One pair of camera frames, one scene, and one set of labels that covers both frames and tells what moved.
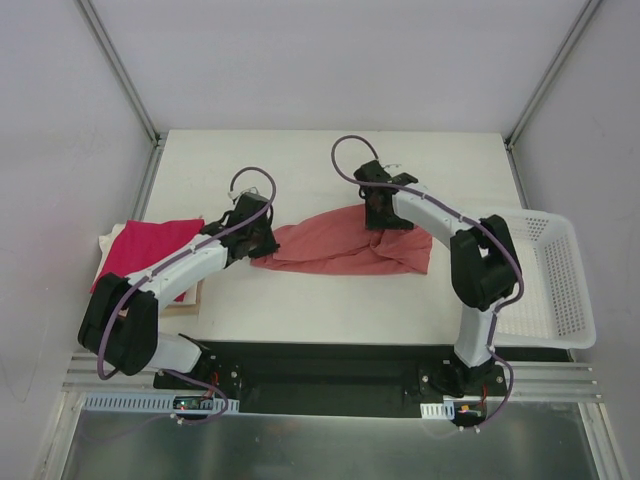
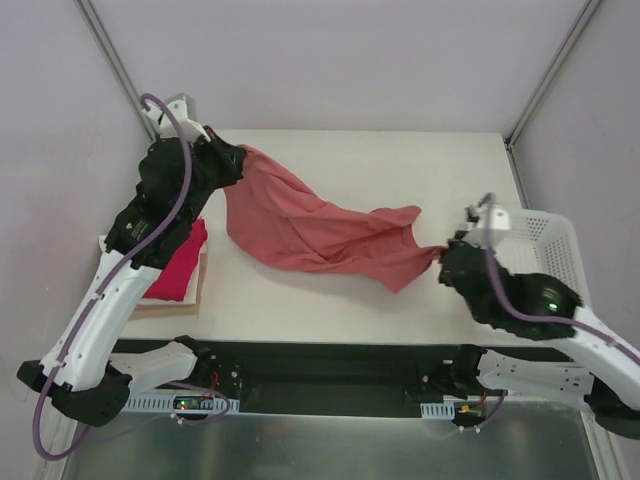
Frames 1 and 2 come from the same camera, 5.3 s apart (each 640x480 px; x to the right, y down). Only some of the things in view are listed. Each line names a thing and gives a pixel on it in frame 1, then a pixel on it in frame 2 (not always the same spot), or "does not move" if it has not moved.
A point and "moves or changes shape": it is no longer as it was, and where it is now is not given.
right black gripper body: [380, 215] -> [451, 261]
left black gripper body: [261, 240] -> [223, 160]
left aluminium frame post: [131, 85] does not move
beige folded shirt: [190, 305] does not move
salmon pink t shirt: [340, 243] moves or changes shape
